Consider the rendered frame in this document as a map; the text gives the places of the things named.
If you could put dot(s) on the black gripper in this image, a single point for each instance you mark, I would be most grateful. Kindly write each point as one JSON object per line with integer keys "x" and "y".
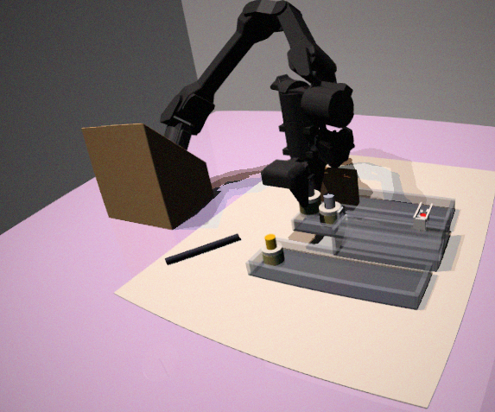
{"x": 295, "y": 173}

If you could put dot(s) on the black cylindrical rod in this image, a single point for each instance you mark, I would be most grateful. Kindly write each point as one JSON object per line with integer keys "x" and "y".
{"x": 203, "y": 248}

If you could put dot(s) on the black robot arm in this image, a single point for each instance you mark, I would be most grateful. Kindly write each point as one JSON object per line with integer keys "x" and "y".
{"x": 324, "y": 101}

